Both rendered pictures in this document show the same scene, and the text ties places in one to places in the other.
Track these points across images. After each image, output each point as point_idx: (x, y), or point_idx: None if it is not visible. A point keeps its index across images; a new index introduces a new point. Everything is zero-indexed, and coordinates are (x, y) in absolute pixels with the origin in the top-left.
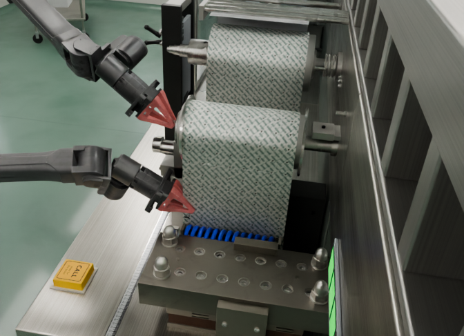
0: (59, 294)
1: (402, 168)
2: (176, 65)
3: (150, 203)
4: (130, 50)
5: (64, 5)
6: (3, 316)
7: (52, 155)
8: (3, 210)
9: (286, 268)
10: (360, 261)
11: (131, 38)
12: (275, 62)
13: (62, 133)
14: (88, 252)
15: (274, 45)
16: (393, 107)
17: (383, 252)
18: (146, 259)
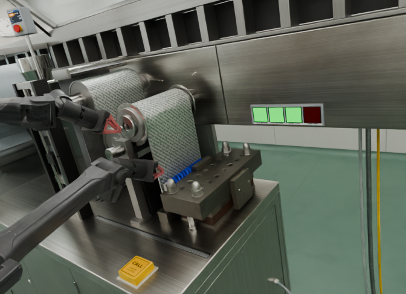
0: (147, 283)
1: (292, 21)
2: (58, 122)
3: (152, 173)
4: (66, 95)
5: None
6: None
7: (87, 174)
8: None
9: (222, 159)
10: (301, 63)
11: (57, 90)
12: (127, 84)
13: None
14: (116, 264)
15: (119, 76)
16: (249, 28)
17: (328, 28)
18: (151, 234)
